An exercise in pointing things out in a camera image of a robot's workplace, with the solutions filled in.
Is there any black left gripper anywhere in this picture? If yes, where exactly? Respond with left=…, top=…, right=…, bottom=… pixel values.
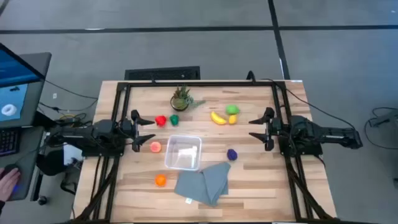
left=121, top=109, right=156, bottom=152

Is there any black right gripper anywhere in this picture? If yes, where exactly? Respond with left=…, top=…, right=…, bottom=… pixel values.
left=248, top=107, right=284, bottom=152

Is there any red toy pepper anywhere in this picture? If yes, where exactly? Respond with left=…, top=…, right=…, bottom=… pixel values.
left=154, top=114, right=168, bottom=128

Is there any green toy lime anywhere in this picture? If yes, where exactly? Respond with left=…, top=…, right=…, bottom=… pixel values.
left=225, top=104, right=241, bottom=116

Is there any yellow toy banana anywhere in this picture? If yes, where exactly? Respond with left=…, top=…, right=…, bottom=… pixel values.
left=210, top=111, right=228, bottom=126

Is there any orange toy orange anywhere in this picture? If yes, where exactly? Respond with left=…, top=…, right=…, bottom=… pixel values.
left=154, top=174, right=168, bottom=188

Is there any clear plastic tupperware container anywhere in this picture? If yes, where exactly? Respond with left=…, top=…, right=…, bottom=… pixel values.
left=164, top=134, right=202, bottom=171

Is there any potted succulent plant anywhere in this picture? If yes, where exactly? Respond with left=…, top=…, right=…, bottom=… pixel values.
left=170, top=84, right=206, bottom=112

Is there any black floor vent grate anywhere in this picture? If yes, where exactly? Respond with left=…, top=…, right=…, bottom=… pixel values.
left=124, top=65, right=201, bottom=81

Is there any white box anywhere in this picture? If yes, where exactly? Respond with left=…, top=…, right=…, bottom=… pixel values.
left=63, top=144, right=83, bottom=166

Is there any grey cloth with label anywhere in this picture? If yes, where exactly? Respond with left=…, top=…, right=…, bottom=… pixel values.
left=174, top=161, right=232, bottom=208

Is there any black rounded object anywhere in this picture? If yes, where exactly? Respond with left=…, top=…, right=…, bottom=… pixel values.
left=36, top=149, right=68, bottom=177

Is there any grey desk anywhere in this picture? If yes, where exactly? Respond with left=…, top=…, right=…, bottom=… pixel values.
left=0, top=126, right=46, bottom=202

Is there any grey floor device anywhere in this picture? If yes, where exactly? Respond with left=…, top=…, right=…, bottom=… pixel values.
left=369, top=111, right=398, bottom=128

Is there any computer monitor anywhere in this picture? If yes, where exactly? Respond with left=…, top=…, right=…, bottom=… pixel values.
left=0, top=42, right=52, bottom=129

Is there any black keyboard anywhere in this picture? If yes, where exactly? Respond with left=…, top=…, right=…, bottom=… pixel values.
left=0, top=127, right=21, bottom=156

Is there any black computer mouse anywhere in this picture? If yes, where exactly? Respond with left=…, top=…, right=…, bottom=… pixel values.
left=2, top=164, right=22, bottom=194

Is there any person's hand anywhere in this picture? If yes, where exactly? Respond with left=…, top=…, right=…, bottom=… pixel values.
left=0, top=167, right=22, bottom=202

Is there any black monitor cable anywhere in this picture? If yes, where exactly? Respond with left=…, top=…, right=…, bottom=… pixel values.
left=45, top=79, right=100, bottom=101

